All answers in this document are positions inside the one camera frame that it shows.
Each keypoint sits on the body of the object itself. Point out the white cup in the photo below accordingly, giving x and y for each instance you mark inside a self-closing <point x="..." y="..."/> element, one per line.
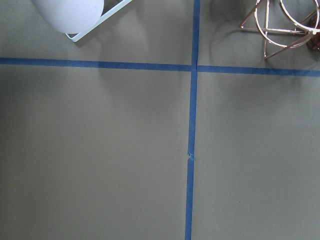
<point x="70" y="16"/>

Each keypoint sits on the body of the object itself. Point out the white wire rack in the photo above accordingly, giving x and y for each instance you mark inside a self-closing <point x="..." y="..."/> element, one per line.
<point x="110" y="8"/>

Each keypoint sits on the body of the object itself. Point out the copper wire bottle rack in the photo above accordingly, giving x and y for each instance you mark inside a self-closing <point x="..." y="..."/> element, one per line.
<point x="284" y="25"/>

